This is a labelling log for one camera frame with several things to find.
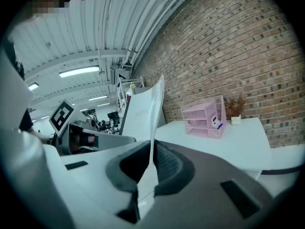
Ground thin ceiling light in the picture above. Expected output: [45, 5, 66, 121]
[88, 95, 108, 102]

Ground black background machinery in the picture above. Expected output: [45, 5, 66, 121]
[85, 110, 122, 135]

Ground pink mesh desk organizer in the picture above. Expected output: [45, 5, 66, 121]
[180, 95, 227, 140]

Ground white metal shelf rack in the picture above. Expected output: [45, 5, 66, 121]
[116, 77, 134, 115]

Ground white desk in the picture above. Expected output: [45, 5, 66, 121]
[154, 117, 273, 180]

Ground long ceiling light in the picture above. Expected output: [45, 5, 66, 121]
[59, 65, 100, 78]

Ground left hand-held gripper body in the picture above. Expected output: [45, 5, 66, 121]
[49, 99, 137, 156]

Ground white notebook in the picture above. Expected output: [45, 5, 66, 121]
[118, 74, 165, 220]

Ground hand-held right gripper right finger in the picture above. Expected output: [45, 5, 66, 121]
[140, 139, 275, 229]

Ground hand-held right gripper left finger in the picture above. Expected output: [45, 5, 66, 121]
[42, 139, 153, 229]

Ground person's white shirt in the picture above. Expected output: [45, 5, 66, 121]
[0, 42, 34, 135]

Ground person's left hand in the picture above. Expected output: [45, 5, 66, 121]
[69, 125, 99, 152]

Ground dried plant in white pot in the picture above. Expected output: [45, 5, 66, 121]
[224, 94, 248, 126]

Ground white ceiling pipes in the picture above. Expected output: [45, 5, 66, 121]
[122, 0, 198, 68]

